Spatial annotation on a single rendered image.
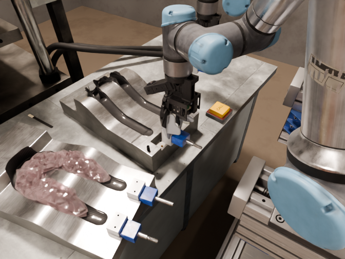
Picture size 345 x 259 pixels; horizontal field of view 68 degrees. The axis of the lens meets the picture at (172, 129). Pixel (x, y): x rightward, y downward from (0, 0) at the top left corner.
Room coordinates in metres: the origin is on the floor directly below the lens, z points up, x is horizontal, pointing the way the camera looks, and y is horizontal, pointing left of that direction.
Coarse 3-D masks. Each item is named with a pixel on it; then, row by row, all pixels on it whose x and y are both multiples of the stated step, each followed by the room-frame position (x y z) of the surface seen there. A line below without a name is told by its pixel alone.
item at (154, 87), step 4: (160, 80) 0.60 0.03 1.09; (164, 80) 0.58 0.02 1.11; (148, 84) 0.60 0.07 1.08; (152, 84) 0.59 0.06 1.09; (156, 84) 0.57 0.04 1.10; (160, 84) 0.56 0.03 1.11; (164, 84) 0.55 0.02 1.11; (168, 84) 0.54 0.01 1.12; (144, 88) 0.59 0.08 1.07; (148, 88) 0.58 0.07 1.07; (152, 88) 0.57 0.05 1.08; (156, 88) 0.57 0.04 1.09; (160, 88) 0.56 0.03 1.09; (164, 88) 0.55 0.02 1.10; (168, 88) 0.54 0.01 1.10; (172, 88) 0.54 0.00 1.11; (148, 92) 0.58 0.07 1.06; (152, 92) 0.57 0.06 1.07; (156, 92) 0.57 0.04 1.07
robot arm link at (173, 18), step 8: (168, 8) 0.57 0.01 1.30; (176, 8) 0.57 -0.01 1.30; (184, 8) 0.56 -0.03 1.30; (192, 8) 0.56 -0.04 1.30; (168, 16) 0.54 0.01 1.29; (176, 16) 0.54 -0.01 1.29; (184, 16) 0.54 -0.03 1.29; (192, 16) 0.55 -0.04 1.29; (168, 24) 0.54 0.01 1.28; (176, 24) 0.53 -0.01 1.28; (184, 24) 0.60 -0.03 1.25; (168, 32) 0.54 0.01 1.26; (176, 32) 0.51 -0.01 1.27; (168, 40) 0.53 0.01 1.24; (168, 48) 0.53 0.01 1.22; (168, 56) 0.53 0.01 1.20; (176, 56) 0.53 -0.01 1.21
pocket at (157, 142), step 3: (159, 135) 0.58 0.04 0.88; (156, 138) 0.57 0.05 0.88; (159, 138) 0.58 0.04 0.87; (150, 141) 0.55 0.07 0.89; (153, 141) 0.56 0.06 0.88; (156, 141) 0.57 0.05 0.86; (159, 141) 0.57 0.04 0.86; (156, 144) 0.56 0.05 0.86; (159, 144) 0.56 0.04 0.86; (162, 144) 0.56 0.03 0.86; (165, 144) 0.55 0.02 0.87; (162, 147) 0.53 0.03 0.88
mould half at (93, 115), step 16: (128, 80) 0.83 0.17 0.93; (80, 96) 0.73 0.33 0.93; (112, 96) 0.74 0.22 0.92; (128, 96) 0.76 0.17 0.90; (144, 96) 0.78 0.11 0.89; (160, 96) 0.79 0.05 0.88; (80, 112) 0.71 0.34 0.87; (96, 112) 0.66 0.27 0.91; (128, 112) 0.69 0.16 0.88; (144, 112) 0.70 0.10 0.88; (96, 128) 0.66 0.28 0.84; (112, 128) 0.61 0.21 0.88; (128, 128) 0.61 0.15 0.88; (160, 128) 0.61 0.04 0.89; (192, 128) 0.66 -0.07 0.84; (112, 144) 0.61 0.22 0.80; (128, 144) 0.55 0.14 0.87; (144, 144) 0.53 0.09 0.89; (144, 160) 0.51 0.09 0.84; (160, 160) 0.52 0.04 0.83
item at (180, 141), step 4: (176, 124) 0.56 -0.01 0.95; (184, 132) 0.54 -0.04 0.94; (164, 136) 0.53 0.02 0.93; (172, 136) 0.52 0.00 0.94; (176, 136) 0.52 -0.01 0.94; (180, 136) 0.52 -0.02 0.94; (184, 136) 0.52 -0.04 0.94; (188, 136) 0.53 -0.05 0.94; (164, 140) 0.53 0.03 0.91; (168, 140) 0.52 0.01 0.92; (172, 140) 0.52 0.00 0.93; (176, 140) 0.51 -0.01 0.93; (180, 140) 0.50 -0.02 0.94; (184, 140) 0.51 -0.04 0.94; (188, 140) 0.51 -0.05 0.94; (168, 144) 0.52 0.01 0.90; (176, 144) 0.51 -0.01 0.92; (180, 144) 0.50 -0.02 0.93; (184, 144) 0.51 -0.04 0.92; (192, 144) 0.50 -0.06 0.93; (196, 144) 0.50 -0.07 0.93; (200, 148) 0.48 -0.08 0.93
